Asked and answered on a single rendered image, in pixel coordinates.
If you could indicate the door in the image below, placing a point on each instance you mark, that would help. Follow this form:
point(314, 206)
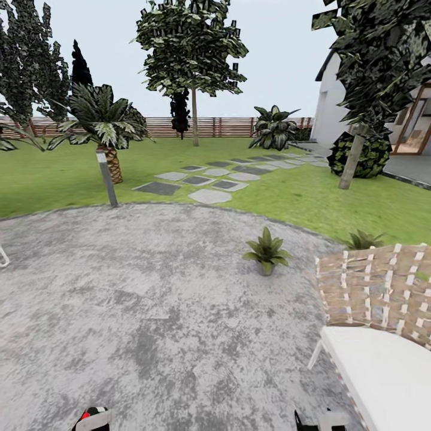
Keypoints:
point(412, 126)

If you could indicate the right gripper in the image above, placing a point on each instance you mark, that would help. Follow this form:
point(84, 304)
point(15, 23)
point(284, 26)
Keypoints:
point(301, 427)

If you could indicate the insectifuge atomizer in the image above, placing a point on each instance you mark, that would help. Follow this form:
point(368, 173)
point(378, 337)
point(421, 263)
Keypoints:
point(93, 411)

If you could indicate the fixed window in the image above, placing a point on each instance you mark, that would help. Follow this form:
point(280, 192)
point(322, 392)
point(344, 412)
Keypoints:
point(353, 129)

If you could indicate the pot plant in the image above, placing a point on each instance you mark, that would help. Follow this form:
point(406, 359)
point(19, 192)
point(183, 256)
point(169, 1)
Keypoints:
point(362, 242)
point(267, 253)

